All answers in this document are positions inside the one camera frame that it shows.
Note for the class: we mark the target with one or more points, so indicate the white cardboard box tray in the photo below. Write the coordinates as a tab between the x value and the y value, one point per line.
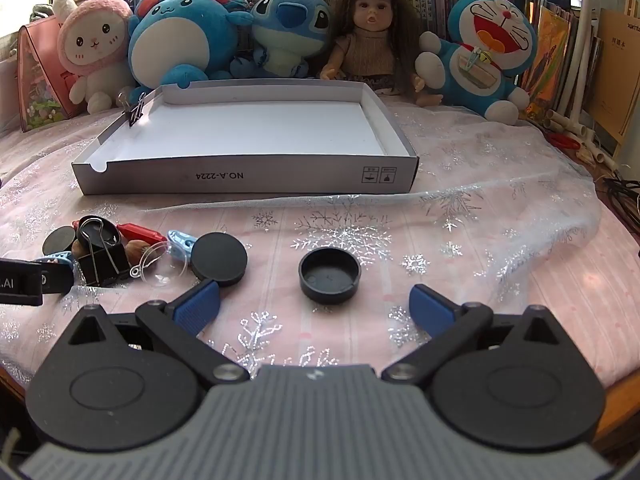
240	130

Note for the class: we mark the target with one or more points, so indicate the large black round lid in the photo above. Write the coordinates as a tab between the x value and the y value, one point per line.
220	260

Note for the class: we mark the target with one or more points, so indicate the brown paper notebook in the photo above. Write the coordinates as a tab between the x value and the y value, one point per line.
615	70

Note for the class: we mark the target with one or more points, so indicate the pink bunny plush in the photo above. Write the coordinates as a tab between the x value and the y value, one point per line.
95	45

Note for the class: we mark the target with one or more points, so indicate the brown-haired baby doll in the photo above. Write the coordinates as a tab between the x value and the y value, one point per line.
367	45

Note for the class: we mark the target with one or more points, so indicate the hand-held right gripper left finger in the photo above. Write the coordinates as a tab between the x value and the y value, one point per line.
197	307

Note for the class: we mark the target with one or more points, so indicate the round blue mouse plush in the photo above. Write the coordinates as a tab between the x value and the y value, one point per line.
180	35

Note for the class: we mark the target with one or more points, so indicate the brown hazelnut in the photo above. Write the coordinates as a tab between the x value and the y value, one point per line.
76	251
136	254

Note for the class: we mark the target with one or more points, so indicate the black round cap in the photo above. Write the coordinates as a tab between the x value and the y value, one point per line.
330	280

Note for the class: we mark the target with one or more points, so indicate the small black binder clip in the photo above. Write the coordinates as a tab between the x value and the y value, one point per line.
135	115

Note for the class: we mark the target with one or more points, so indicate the clear plastic dome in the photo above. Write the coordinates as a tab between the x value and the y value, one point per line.
160	260

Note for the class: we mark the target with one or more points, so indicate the stack of glossy picture books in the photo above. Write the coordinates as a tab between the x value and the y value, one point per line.
550	55

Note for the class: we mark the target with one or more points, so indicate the red scissors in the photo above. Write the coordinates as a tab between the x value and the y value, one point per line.
567	141

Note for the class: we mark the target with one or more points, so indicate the red plastic spindle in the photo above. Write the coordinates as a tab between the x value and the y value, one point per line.
140	233

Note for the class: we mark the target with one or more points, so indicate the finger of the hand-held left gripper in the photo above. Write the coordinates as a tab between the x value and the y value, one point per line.
57	279

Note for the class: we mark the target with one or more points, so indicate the plain light blue hair clip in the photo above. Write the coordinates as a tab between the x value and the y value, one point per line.
180	242

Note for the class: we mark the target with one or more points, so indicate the small black round lid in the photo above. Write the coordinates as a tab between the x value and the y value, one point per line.
59	241

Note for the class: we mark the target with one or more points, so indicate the large black binder clip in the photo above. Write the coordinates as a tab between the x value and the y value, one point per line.
100	262

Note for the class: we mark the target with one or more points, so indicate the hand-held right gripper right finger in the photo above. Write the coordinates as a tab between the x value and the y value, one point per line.
431	310

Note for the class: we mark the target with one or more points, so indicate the blue robot cat plush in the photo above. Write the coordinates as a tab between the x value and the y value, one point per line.
480	75

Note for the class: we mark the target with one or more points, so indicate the blue hair clip with bears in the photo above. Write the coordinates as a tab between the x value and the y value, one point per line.
57	257

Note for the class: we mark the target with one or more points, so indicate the white plastic pipe rack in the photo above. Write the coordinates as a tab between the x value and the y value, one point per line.
582	60

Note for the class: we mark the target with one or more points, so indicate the pink gift bag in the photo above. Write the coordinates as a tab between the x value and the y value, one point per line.
37	75

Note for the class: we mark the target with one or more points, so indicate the blue alien plush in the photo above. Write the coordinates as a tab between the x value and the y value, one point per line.
285	25

